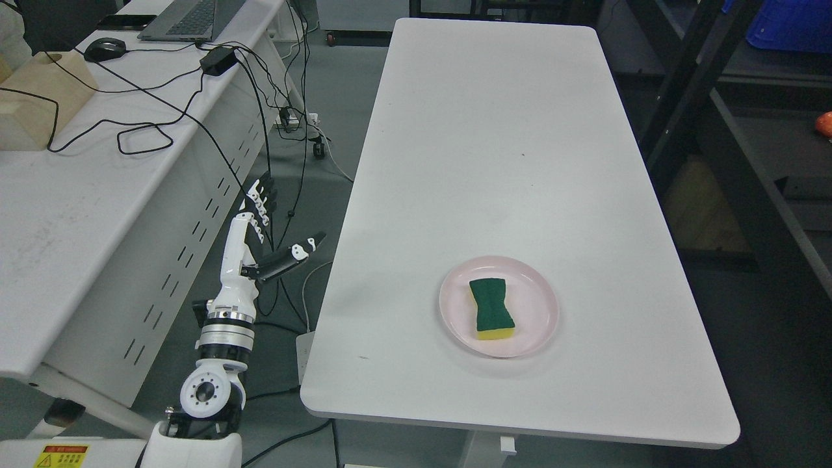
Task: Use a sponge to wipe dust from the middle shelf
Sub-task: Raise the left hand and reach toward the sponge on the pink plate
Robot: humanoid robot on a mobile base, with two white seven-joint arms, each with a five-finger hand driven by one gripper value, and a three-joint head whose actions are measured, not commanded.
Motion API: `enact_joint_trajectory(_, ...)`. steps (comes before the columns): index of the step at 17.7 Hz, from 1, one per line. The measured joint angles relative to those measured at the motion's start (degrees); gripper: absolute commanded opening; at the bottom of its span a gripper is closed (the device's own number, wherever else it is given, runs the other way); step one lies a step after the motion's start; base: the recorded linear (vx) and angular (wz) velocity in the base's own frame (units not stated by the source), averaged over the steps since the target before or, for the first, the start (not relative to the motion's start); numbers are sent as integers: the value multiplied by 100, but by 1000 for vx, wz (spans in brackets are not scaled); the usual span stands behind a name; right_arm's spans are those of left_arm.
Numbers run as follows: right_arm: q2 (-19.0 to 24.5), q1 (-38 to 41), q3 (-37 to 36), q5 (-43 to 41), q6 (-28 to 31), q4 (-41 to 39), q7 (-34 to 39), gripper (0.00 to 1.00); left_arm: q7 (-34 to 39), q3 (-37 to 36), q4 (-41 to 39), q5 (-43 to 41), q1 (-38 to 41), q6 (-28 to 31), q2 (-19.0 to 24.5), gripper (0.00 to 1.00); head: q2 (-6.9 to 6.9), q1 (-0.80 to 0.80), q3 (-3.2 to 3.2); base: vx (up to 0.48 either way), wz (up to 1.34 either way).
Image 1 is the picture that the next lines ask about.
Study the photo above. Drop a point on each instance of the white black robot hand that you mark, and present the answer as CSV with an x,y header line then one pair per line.
x,y
240,272

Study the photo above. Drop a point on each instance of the green yellow sponge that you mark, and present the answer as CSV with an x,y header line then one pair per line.
x,y
493,320

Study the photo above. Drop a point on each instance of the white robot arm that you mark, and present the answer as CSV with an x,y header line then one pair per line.
x,y
202,431

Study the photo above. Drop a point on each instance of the dark metal shelf rack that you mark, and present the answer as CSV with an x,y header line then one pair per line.
x,y
727,132

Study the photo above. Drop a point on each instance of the white power strip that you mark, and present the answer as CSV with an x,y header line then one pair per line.
x,y
303,345

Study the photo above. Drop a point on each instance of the white side desk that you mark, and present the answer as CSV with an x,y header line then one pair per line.
x,y
101,242

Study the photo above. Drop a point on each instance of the black power adapter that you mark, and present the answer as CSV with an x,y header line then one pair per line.
x,y
218,60

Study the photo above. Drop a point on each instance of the grey laptop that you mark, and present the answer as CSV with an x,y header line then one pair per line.
x,y
191,21

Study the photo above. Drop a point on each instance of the black computer mouse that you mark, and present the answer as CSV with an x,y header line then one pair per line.
x,y
105,49

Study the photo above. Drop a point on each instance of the beige cardboard box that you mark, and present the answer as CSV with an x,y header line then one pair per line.
x,y
41,97

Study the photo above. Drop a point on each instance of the white work table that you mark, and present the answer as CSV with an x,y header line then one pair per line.
x,y
510,139

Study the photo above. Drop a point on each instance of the pink round plate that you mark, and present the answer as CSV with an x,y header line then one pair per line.
x,y
530,299

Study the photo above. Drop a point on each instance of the black smartphone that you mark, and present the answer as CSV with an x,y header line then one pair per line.
x,y
125,22

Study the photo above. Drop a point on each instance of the orange toy object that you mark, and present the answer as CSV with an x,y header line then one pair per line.
x,y
823,124

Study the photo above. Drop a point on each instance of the blue plastic bin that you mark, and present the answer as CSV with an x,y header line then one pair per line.
x,y
792,26

